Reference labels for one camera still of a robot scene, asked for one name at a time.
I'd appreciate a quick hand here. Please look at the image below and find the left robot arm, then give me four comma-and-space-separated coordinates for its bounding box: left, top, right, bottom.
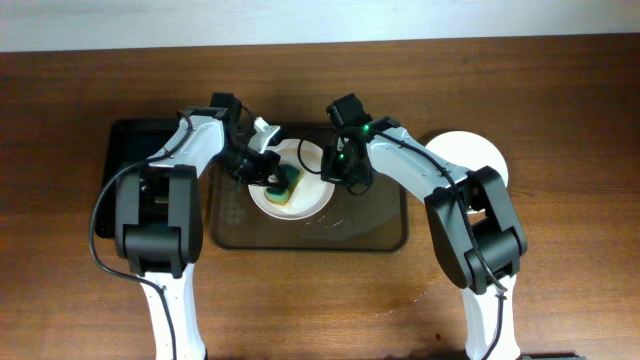
114, 93, 289, 359

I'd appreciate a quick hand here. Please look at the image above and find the light blue plate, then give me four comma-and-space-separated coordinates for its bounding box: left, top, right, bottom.
425, 131, 509, 186

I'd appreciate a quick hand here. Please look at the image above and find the green yellow sponge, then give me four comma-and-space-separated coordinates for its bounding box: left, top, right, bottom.
264, 164, 303, 206

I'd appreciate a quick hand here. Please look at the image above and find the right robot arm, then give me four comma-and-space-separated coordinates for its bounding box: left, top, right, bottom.
320, 94, 528, 359

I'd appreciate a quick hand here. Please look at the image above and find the brown serving tray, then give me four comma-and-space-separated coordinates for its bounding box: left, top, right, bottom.
208, 165, 409, 252

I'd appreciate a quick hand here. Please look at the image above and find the white plate top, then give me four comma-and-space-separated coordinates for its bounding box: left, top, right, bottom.
248, 139, 335, 221

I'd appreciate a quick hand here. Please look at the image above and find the black small tray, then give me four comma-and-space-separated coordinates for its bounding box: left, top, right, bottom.
95, 118, 179, 239

